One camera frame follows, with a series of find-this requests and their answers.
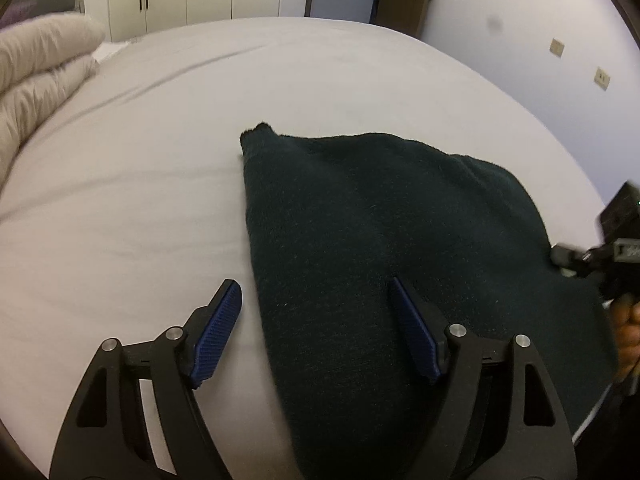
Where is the white bed with sheet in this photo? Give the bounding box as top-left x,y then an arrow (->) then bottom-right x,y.
1,18 -> 603,479

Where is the beige wall socket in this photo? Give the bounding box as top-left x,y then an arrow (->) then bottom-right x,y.
549,38 -> 565,58
593,67 -> 611,91

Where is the dark green knit sweater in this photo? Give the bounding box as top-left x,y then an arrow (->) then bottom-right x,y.
241,124 -> 617,479

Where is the person's right hand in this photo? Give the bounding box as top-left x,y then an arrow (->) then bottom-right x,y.
608,295 -> 640,382

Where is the folded beige duvet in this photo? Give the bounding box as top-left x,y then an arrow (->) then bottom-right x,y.
1,13 -> 105,180

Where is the lower beige wall socket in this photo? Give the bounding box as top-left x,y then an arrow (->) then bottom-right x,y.
593,67 -> 611,91

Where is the upper beige wall socket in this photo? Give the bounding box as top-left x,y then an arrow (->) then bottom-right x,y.
549,38 -> 565,58

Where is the purple cushion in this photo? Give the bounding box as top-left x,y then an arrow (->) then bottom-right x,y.
0,0 -> 36,28

